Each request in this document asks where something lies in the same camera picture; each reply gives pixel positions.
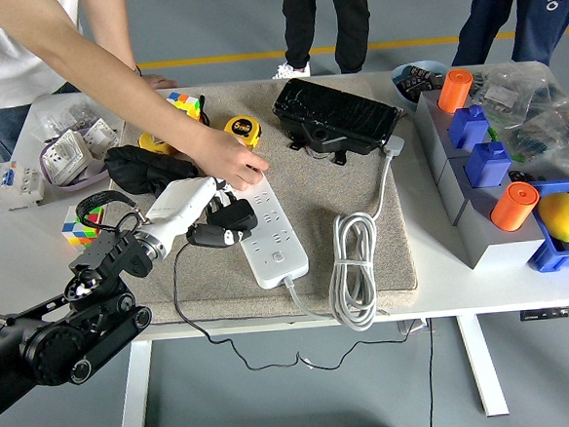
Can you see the person's right hand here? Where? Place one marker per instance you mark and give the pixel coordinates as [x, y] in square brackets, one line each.
[227, 159]

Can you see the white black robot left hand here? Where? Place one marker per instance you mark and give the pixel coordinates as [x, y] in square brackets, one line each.
[176, 206]

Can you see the person's left hand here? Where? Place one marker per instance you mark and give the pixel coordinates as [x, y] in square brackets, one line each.
[158, 82]

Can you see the black plug adapter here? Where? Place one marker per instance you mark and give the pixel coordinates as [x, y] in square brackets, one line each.
[240, 216]

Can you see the white power strip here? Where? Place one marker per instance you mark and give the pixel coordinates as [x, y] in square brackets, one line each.
[288, 267]

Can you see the person's left forearm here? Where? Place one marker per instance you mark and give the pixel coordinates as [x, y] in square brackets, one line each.
[108, 35]

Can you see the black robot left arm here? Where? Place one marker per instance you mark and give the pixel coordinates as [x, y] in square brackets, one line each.
[35, 348]

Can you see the black wrist watch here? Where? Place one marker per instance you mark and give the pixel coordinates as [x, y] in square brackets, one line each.
[137, 71]

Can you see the large Rubik's cube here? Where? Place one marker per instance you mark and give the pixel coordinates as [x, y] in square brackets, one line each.
[184, 99]

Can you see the yellow tape measure round label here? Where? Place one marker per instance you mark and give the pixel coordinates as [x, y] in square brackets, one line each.
[244, 127]

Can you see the black cloth bag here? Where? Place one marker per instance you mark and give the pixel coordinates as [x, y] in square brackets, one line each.
[135, 170]

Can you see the yellow tape measure black clip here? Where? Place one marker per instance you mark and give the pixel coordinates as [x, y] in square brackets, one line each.
[150, 142]

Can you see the grey-brown mat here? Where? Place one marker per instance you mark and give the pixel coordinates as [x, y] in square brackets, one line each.
[303, 197]

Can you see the lavender bowl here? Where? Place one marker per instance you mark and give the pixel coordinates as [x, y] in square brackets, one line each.
[91, 179]

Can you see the clear bag of parts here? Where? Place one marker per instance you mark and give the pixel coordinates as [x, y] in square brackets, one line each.
[68, 116]

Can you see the small Rubik's cube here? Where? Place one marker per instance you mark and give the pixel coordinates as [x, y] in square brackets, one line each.
[78, 234]

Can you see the black table control panel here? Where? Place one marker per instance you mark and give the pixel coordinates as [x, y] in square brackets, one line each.
[555, 313]

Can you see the black ribbed device case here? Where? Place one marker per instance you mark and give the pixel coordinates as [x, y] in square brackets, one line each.
[336, 112]

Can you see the white table leg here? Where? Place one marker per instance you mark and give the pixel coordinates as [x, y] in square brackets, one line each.
[483, 366]
[136, 395]

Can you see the bystander person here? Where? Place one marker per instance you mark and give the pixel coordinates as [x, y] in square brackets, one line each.
[490, 18]
[300, 22]

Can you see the blue storage bin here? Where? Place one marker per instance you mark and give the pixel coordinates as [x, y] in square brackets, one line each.
[549, 258]

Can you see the white circuit breaker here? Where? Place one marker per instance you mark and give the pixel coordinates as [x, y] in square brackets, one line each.
[11, 188]

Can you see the light blue bowl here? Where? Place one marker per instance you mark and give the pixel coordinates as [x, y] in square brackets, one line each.
[406, 98]

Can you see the yellow lemon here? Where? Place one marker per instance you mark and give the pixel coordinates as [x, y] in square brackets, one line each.
[563, 216]

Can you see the grey block holder box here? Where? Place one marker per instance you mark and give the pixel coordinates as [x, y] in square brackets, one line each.
[487, 243]

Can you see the dark circuit boards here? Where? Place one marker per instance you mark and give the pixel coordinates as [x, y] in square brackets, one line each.
[419, 78]

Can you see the orange cylinder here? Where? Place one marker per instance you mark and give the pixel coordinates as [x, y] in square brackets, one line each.
[455, 89]
[513, 207]

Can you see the blue plastic block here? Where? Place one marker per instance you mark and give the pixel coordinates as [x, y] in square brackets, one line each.
[488, 165]
[469, 127]

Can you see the green plastic part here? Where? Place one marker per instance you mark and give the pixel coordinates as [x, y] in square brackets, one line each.
[493, 134]

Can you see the clear bag of components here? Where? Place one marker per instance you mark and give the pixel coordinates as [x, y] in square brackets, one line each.
[515, 90]
[553, 141]

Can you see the white wall socket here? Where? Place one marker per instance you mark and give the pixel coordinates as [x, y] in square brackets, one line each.
[98, 136]
[66, 158]

